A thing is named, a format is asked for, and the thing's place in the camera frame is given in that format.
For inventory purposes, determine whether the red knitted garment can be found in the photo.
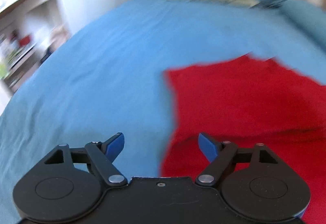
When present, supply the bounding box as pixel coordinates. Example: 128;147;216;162
160;55;325;223

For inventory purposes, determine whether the blue bed sheet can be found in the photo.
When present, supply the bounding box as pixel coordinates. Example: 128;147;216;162
1;0;325;223

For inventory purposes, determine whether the red box on shelf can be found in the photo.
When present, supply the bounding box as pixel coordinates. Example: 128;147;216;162
19;35;31;47

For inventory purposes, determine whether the white desk shelf unit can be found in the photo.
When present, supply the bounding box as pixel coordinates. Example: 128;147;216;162
1;0;72;94

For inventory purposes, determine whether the light blue bolster pillow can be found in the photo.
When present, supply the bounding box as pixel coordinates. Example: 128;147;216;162
280;0;326;51

